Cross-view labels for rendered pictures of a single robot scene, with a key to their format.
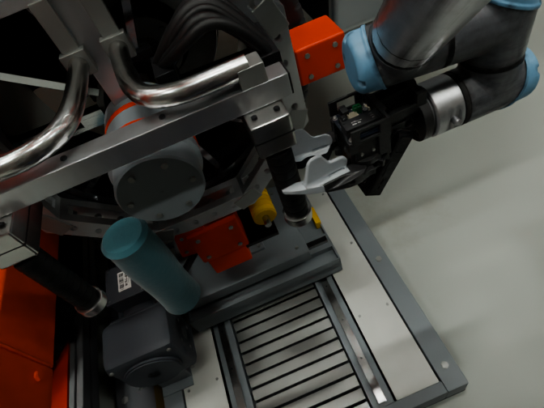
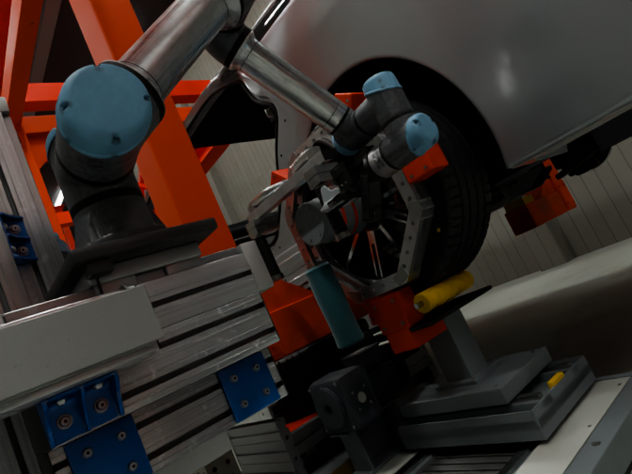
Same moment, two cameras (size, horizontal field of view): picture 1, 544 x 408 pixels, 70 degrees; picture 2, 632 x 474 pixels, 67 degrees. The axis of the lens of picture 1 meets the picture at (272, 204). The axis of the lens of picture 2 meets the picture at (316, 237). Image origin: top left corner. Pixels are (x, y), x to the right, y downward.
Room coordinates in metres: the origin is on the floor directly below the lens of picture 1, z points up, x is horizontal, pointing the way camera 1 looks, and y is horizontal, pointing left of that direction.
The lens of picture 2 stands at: (-0.45, -0.92, 0.61)
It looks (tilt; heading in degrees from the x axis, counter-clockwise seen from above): 8 degrees up; 51
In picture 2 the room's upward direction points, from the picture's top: 25 degrees counter-clockwise
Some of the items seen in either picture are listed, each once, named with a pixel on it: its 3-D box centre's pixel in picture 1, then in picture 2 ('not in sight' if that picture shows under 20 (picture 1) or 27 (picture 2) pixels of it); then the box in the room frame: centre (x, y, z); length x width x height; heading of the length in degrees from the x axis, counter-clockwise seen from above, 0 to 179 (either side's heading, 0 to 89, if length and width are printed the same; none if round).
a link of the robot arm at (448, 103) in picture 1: (434, 108); (384, 160); (0.37, -0.25, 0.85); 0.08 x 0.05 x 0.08; 2
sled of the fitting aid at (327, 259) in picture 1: (252, 251); (491, 403); (0.77, 0.12, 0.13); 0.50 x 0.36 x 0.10; 92
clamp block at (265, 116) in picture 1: (263, 116); (323, 175); (0.40, -0.03, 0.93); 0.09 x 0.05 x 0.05; 2
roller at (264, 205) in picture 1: (250, 182); (445, 290); (0.70, 0.03, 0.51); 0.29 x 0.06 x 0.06; 2
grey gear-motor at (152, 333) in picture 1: (155, 309); (379, 399); (0.61, 0.43, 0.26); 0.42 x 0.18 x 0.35; 2
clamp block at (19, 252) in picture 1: (8, 223); (262, 226); (0.38, 0.31, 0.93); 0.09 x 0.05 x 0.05; 2
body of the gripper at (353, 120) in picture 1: (378, 126); (360, 174); (0.37, -0.17, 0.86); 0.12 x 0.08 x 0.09; 92
